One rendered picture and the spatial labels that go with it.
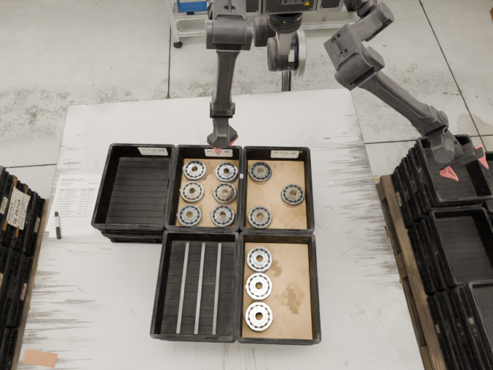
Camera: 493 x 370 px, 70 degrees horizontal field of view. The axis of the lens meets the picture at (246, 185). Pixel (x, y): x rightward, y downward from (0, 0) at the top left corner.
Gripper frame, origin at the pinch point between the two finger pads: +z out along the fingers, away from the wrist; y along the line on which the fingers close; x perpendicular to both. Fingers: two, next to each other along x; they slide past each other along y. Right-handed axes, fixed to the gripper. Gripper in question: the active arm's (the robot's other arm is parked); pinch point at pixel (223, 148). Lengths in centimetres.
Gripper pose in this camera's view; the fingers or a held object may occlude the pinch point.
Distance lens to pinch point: 140.8
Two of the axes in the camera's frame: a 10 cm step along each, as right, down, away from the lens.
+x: -6.7, -6.5, 3.6
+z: 0.1, 4.8, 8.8
